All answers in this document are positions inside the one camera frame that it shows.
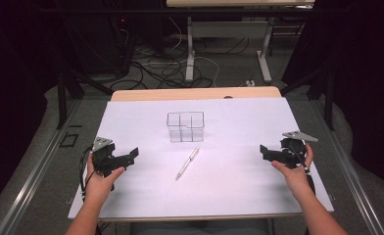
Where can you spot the clear plastic organizer box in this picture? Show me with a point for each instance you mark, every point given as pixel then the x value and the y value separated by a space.
pixel 185 126

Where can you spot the black metal stand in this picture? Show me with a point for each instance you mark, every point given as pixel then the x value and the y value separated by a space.
pixel 71 88
pixel 320 88

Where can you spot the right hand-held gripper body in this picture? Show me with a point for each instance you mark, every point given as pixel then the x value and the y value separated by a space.
pixel 292 149

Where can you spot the white pen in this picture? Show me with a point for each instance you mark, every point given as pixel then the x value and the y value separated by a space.
pixel 187 163

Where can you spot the computer tower with red light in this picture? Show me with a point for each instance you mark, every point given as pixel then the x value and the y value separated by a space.
pixel 123 45

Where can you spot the white-legged desk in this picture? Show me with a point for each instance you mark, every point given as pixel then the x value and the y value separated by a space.
pixel 227 36

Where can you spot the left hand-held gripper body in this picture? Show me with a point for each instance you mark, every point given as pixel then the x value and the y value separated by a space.
pixel 104 156

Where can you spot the wooden table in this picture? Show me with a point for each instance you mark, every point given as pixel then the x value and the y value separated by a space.
pixel 196 93

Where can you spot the person's left hand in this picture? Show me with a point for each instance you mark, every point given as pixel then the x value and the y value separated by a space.
pixel 99 182

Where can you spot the white sheet table cover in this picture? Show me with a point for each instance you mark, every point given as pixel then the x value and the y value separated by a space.
pixel 200 156

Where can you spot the person's right hand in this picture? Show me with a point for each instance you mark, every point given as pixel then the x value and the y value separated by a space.
pixel 295 178

